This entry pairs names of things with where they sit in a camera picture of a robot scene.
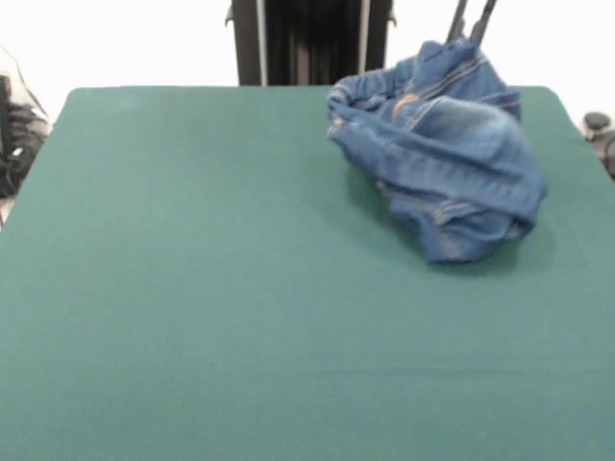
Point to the blue denim jeans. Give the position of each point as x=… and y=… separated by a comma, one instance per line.
x=456, y=158

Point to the narrow black device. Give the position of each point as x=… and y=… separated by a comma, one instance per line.
x=4, y=115

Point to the dark green tablecloth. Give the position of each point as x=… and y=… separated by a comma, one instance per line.
x=192, y=288

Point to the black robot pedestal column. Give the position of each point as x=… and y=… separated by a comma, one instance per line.
x=312, y=43

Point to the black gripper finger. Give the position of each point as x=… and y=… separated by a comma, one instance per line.
x=483, y=21
x=457, y=21

